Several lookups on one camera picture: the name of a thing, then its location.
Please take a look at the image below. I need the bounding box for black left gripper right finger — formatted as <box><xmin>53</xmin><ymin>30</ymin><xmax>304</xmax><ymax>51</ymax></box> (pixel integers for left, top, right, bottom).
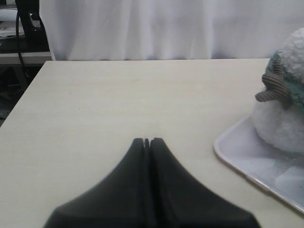
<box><xmin>150</xmin><ymin>138</ymin><xmax>260</xmax><ymax>228</ymax></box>

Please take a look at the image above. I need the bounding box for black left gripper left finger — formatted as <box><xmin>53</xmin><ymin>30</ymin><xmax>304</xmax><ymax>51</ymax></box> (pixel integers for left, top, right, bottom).
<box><xmin>45</xmin><ymin>138</ymin><xmax>152</xmax><ymax>228</ymax></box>

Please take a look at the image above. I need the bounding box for white plush snowman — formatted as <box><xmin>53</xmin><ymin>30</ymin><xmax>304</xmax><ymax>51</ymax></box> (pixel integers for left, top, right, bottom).
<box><xmin>251</xmin><ymin>28</ymin><xmax>304</xmax><ymax>153</ymax></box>

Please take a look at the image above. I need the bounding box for white plastic tray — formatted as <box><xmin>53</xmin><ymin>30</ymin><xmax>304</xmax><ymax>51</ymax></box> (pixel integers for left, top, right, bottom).
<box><xmin>214</xmin><ymin>115</ymin><xmax>304</xmax><ymax>213</ymax></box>

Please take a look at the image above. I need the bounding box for white backdrop curtain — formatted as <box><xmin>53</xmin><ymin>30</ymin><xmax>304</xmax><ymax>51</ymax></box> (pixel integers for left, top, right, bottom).
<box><xmin>39</xmin><ymin>0</ymin><xmax>304</xmax><ymax>60</ymax></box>

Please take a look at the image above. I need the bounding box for dark equipment beside table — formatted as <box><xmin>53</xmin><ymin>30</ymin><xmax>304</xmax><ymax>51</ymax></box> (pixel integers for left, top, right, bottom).
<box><xmin>0</xmin><ymin>0</ymin><xmax>50</xmax><ymax>122</ymax></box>

